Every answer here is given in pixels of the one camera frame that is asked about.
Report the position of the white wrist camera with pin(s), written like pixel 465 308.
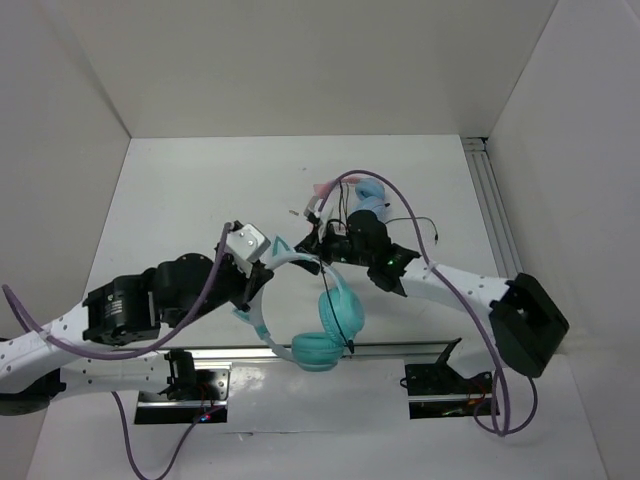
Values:
pixel 246 243
pixel 317 210

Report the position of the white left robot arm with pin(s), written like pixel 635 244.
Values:
pixel 87 349

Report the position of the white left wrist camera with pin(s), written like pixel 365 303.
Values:
pixel 246 243

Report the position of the pink blue cat-ear headphones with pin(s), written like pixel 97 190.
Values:
pixel 354 194

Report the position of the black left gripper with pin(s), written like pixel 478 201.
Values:
pixel 250 283

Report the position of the aluminium front rail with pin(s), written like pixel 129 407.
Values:
pixel 412 352

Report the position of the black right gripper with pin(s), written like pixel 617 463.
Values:
pixel 313 245

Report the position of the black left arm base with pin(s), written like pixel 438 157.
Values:
pixel 195 390

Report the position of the teal cat-ear headphones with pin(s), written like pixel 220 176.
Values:
pixel 340 312

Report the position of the white front cover plate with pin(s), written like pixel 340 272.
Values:
pixel 356 396

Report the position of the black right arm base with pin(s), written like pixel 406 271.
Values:
pixel 436 390

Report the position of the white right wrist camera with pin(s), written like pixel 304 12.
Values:
pixel 317 210

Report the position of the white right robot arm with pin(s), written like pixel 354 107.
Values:
pixel 523 327

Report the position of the aluminium side rail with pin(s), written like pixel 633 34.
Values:
pixel 492 207

